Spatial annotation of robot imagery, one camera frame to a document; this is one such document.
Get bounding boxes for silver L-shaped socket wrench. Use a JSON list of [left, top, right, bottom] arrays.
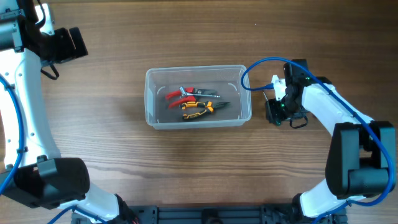
[[179, 86, 221, 98]]

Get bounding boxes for clear plastic container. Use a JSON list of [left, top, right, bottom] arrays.
[[144, 65, 252, 129]]

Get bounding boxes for left blue cable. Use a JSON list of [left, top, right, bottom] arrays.
[[0, 74, 103, 224]]

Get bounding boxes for right blue cable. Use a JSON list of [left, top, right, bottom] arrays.
[[241, 57, 396, 224]]

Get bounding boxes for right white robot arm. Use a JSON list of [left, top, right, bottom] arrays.
[[266, 59, 396, 222]]

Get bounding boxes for green handled screwdriver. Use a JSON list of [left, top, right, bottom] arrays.
[[263, 91, 281, 126]]

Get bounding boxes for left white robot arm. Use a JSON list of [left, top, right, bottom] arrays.
[[1, 1, 137, 223]]

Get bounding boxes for blue cable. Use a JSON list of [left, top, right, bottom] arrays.
[[241, 57, 396, 224], [0, 74, 103, 224]]

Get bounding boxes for red handled pruning shears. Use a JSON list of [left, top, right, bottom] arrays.
[[165, 90, 201, 109]]

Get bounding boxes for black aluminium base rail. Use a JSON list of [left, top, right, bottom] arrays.
[[70, 203, 348, 224]]

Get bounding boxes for orange black long-nose pliers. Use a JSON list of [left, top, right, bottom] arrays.
[[180, 101, 229, 121]]

